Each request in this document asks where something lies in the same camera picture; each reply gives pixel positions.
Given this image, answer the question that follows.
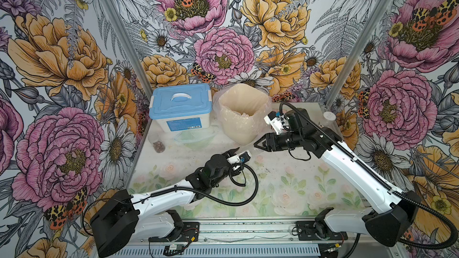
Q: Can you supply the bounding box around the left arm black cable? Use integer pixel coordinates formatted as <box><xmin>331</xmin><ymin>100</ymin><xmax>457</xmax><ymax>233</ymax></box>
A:
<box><xmin>141</xmin><ymin>162</ymin><xmax>259</xmax><ymax>207</ymax></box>

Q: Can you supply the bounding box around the bin with plastic liner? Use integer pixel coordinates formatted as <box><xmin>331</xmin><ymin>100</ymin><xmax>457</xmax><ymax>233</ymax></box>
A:
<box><xmin>213</xmin><ymin>84</ymin><xmax>272</xmax><ymax>146</ymax></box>

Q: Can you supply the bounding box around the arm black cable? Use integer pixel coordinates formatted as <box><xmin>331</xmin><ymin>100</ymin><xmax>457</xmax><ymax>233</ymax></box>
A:
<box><xmin>141</xmin><ymin>162</ymin><xmax>259</xmax><ymax>207</ymax></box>
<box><xmin>279</xmin><ymin>102</ymin><xmax>459</xmax><ymax>250</ymax></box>

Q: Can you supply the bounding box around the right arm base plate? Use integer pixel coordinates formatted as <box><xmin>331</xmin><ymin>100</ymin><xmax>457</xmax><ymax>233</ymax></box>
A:
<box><xmin>291</xmin><ymin>220</ymin><xmax>348</xmax><ymax>241</ymax></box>

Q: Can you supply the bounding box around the clear jar at left edge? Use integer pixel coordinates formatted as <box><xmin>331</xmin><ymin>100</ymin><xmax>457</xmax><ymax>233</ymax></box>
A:
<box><xmin>147</xmin><ymin>133</ymin><xmax>166</xmax><ymax>154</ymax></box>

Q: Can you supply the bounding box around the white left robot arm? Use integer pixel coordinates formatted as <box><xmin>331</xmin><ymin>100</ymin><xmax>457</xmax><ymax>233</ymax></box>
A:
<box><xmin>90</xmin><ymin>149</ymin><xmax>251</xmax><ymax>258</ymax></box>

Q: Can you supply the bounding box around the tall jar with white lid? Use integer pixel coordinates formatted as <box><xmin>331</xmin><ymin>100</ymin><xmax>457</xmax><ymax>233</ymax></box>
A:
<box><xmin>323</xmin><ymin>111</ymin><xmax>337</xmax><ymax>122</ymax></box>

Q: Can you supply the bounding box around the blue lidded storage box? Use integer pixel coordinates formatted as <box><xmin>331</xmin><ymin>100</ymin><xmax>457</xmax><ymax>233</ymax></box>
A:
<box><xmin>149</xmin><ymin>83</ymin><xmax>213</xmax><ymax>133</ymax></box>

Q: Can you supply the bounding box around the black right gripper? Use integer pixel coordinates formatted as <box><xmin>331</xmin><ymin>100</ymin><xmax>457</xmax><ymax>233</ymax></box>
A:
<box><xmin>254</xmin><ymin>130</ymin><xmax>303</xmax><ymax>152</ymax></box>

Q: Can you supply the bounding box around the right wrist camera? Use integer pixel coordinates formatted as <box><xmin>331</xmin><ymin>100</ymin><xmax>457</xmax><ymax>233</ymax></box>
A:
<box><xmin>264</xmin><ymin>111</ymin><xmax>292</xmax><ymax>135</ymax></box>

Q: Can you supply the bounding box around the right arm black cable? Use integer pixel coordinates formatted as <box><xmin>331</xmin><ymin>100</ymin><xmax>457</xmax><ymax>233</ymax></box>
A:
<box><xmin>279</xmin><ymin>102</ymin><xmax>459</xmax><ymax>250</ymax></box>

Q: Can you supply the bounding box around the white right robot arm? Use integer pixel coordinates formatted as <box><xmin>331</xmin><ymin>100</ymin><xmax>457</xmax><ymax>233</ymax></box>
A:
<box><xmin>254</xmin><ymin>109</ymin><xmax>418</xmax><ymax>247</ymax></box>

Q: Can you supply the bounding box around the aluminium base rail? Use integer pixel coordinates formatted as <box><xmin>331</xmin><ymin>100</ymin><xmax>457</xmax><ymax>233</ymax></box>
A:
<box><xmin>113</xmin><ymin>218</ymin><xmax>410</xmax><ymax>258</ymax></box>

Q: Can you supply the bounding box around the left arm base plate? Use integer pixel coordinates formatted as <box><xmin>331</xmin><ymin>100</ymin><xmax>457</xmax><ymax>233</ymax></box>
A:
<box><xmin>148</xmin><ymin>222</ymin><xmax>200</xmax><ymax>243</ymax></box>

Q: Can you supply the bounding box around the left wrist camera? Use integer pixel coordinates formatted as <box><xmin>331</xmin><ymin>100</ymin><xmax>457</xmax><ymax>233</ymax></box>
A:
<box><xmin>227</xmin><ymin>150</ymin><xmax>252</xmax><ymax>164</ymax></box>

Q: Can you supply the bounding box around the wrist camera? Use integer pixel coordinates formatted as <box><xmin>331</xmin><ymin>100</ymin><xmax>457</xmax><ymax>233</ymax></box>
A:
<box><xmin>264</xmin><ymin>111</ymin><xmax>292</xmax><ymax>135</ymax></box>
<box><xmin>227</xmin><ymin>150</ymin><xmax>252</xmax><ymax>164</ymax></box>

